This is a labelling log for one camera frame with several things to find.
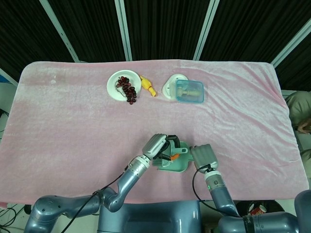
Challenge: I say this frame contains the green plastic tray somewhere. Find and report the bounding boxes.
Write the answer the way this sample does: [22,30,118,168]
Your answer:
[157,142,194,174]

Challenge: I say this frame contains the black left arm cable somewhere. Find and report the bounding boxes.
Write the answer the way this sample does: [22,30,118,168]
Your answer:
[79,166,130,233]

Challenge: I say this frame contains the yellow rubber chicken toy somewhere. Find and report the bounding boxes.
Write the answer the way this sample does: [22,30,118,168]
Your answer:
[139,75,158,98]

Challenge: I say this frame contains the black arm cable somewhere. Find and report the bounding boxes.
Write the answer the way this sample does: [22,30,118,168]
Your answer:
[192,164,242,218]
[79,166,130,233]

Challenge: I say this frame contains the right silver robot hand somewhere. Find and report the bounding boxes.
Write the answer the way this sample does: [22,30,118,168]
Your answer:
[190,144,219,174]

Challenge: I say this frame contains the pink plush table cloth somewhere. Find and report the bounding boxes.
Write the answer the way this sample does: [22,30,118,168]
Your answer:
[0,59,309,209]

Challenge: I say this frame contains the white shaped dish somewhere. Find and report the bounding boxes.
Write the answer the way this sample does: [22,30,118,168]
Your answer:
[162,74,190,102]

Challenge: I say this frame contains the clear container blue lid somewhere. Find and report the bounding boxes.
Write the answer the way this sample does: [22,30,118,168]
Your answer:
[174,79,204,104]

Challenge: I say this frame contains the black backdrop curtain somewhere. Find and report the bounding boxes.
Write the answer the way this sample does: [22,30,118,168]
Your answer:
[0,0,311,92]

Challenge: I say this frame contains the green hand brush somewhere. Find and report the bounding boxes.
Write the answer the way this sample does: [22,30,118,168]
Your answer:
[153,147,190,168]

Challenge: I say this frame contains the dark red grape bunch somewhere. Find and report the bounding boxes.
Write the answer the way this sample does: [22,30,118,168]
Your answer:
[115,76,138,105]

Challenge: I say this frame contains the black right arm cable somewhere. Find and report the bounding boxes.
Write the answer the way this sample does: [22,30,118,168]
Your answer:
[192,164,242,218]

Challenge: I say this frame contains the seated person in grey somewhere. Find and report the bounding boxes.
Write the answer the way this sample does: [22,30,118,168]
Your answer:
[283,91,311,170]

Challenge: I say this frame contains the round white plate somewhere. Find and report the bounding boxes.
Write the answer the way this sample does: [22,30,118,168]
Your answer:
[106,69,142,101]

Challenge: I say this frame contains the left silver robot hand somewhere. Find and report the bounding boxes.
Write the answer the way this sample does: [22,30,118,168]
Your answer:
[141,133,182,162]

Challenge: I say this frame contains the red paper cup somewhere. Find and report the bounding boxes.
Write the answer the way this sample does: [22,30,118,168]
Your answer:
[247,203,267,217]

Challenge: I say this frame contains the white frame post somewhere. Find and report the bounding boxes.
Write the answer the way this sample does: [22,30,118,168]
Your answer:
[193,0,221,61]
[271,18,311,68]
[114,0,133,61]
[38,0,80,63]

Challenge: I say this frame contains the blue-grey robot torso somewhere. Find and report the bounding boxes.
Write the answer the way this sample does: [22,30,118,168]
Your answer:
[97,200,203,233]

